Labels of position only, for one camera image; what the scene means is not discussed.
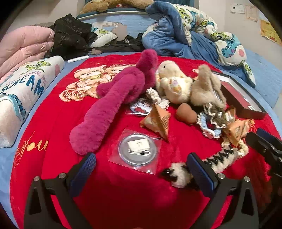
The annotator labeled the white wall certificate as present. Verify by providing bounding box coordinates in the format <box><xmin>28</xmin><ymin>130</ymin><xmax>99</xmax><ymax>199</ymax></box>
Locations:
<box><xmin>230</xmin><ymin>4</ymin><xmax>246</xmax><ymax>15</ymax></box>
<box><xmin>245</xmin><ymin>5</ymin><xmax>259</xmax><ymax>22</ymax></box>

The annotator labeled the small monster print pillow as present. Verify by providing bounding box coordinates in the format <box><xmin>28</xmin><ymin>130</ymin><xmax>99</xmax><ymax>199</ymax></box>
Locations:
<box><xmin>89</xmin><ymin>21</ymin><xmax>118</xmax><ymax>48</ymax></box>

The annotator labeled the orange triangular snack packet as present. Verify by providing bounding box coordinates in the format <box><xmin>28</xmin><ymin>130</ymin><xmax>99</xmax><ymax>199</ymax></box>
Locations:
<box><xmin>222</xmin><ymin>119</ymin><xmax>256</xmax><ymax>148</ymax></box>
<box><xmin>139</xmin><ymin>103</ymin><xmax>172</xmax><ymax>141</ymax></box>
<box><xmin>225</xmin><ymin>105</ymin><xmax>237</xmax><ymax>122</ymax></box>

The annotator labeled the black jacket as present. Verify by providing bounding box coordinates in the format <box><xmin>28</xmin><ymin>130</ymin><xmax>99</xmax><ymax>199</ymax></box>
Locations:
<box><xmin>44</xmin><ymin>13</ymin><xmax>98</xmax><ymax>61</ymax></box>

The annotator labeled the red white badge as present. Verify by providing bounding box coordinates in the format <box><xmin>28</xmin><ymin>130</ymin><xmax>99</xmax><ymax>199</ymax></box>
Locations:
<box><xmin>125</xmin><ymin>98</ymin><xmax>155</xmax><ymax>116</ymax></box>

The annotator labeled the blue white scrunchie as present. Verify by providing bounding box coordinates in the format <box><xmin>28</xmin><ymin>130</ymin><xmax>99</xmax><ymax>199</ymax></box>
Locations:
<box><xmin>197</xmin><ymin>112</ymin><xmax>222</xmax><ymax>139</ymax></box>

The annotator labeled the white stick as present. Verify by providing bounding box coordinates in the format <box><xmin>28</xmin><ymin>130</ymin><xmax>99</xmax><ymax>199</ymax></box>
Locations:
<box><xmin>67</xmin><ymin>55</ymin><xmax>90</xmax><ymax>63</ymax></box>

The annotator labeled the tan crochet scrunchie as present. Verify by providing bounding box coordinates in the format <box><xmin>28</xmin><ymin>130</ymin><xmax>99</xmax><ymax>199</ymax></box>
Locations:
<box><xmin>221</xmin><ymin>138</ymin><xmax>249</xmax><ymax>158</ymax></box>

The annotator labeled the black white furry hair claw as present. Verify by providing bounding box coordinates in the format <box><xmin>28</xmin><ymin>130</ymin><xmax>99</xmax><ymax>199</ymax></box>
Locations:
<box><xmin>160</xmin><ymin>146</ymin><xmax>240</xmax><ymax>190</ymax></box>

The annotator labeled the blue bed sheet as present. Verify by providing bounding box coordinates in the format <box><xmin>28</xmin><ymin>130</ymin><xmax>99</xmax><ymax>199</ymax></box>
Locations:
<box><xmin>0</xmin><ymin>13</ymin><xmax>282</xmax><ymax>199</ymax></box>

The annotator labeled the brown makeup sponge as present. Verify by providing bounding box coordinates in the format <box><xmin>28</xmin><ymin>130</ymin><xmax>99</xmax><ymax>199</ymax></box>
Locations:
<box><xmin>176</xmin><ymin>103</ymin><xmax>197</xmax><ymax>125</ymax></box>

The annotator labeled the magenta plush hair claw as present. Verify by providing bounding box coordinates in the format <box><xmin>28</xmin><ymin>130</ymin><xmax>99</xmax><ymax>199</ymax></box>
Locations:
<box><xmin>69</xmin><ymin>49</ymin><xmax>158</xmax><ymax>156</ymax></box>

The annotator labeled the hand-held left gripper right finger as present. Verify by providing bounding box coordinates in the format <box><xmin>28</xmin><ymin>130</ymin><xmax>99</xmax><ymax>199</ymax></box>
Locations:
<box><xmin>186</xmin><ymin>152</ymin><xmax>259</xmax><ymax>229</ymax></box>

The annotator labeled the round badge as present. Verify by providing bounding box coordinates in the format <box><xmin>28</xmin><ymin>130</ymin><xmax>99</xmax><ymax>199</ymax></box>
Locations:
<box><xmin>108</xmin><ymin>128</ymin><xmax>163</xmax><ymax>175</ymax></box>

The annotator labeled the cream crochet scrunchie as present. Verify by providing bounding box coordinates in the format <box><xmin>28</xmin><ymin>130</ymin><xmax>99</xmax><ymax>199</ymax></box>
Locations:
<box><xmin>145</xmin><ymin>87</ymin><xmax>170</xmax><ymax>109</ymax></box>

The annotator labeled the black box with red inside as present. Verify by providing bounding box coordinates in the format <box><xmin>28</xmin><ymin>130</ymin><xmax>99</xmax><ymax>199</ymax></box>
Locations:
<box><xmin>211</xmin><ymin>72</ymin><xmax>267</xmax><ymax>120</ymax></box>

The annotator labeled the cream plush bunny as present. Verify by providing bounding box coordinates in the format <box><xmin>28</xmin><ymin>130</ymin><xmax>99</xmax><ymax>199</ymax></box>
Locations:
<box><xmin>155</xmin><ymin>60</ymin><xmax>194</xmax><ymax>105</ymax></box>

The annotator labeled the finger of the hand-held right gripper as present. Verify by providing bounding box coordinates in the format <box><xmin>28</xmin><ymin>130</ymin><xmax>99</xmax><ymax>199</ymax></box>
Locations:
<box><xmin>256</xmin><ymin>128</ymin><xmax>282</xmax><ymax>146</ymax></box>
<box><xmin>245</xmin><ymin>132</ymin><xmax>282</xmax><ymax>177</ymax></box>

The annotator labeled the yellow wall certificate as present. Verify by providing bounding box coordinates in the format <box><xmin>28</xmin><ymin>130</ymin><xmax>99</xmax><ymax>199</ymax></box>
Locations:
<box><xmin>260</xmin><ymin>19</ymin><xmax>282</xmax><ymax>45</ymax></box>

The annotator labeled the brown plush toy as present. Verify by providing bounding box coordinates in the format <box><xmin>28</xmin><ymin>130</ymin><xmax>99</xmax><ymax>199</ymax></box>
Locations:
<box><xmin>80</xmin><ymin>0</ymin><xmax>155</xmax><ymax>14</ymax></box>

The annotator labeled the dark clothing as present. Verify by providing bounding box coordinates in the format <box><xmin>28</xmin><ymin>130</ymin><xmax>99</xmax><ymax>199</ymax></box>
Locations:
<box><xmin>91</xmin><ymin>33</ymin><xmax>148</xmax><ymax>55</ymax></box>

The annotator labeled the red printed blanket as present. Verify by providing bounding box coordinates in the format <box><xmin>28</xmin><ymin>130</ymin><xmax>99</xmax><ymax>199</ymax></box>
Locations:
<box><xmin>9</xmin><ymin>53</ymin><xmax>282</xmax><ymax>229</ymax></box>

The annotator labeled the long monster print pillow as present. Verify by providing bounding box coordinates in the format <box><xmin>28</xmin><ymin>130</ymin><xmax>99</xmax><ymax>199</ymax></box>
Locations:
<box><xmin>0</xmin><ymin>55</ymin><xmax>65</xmax><ymax>148</ymax></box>

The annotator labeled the beige furry hair claw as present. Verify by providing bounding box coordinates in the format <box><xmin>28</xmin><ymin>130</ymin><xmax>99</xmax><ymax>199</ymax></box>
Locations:
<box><xmin>191</xmin><ymin>64</ymin><xmax>227</xmax><ymax>110</ymax></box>

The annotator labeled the blue white crochet item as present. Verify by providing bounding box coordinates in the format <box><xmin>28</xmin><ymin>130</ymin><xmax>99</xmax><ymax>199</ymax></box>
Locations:
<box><xmin>203</xmin><ymin>103</ymin><xmax>231</xmax><ymax>128</ymax></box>

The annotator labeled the pink quilt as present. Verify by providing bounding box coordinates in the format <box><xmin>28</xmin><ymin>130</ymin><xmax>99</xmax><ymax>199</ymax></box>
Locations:
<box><xmin>0</xmin><ymin>25</ymin><xmax>55</xmax><ymax>77</ymax></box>

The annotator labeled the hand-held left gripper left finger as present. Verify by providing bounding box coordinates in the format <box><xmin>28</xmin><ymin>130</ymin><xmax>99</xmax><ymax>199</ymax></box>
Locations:
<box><xmin>24</xmin><ymin>152</ymin><xmax>97</xmax><ymax>229</ymax></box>

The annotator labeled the blue monster print blanket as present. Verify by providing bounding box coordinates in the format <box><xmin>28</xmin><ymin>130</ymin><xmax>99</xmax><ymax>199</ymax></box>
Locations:
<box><xmin>142</xmin><ymin>1</ymin><xmax>257</xmax><ymax>88</ymax></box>

